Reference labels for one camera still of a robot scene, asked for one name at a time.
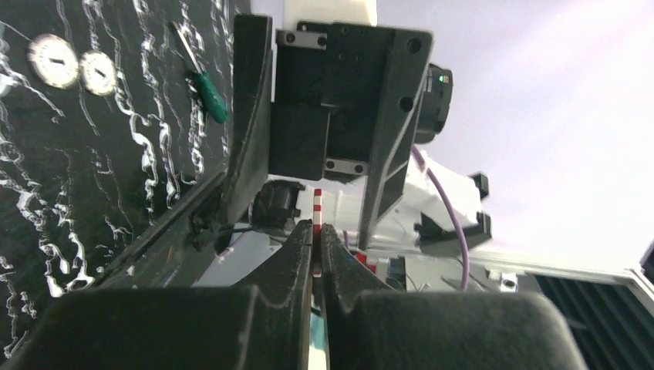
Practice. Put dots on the white one poker chip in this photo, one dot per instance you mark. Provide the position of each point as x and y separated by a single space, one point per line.
98 73
53 60

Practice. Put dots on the green handle screwdriver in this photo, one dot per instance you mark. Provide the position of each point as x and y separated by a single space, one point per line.
212 101

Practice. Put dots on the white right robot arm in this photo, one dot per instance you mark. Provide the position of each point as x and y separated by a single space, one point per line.
461 195

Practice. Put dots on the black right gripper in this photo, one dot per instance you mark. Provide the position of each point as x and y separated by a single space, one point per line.
343 91

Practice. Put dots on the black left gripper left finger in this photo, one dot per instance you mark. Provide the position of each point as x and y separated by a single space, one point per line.
259 323

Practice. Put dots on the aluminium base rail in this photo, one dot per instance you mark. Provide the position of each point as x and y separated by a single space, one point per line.
608 304

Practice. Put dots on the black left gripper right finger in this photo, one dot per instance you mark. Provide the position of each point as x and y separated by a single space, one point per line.
372 326

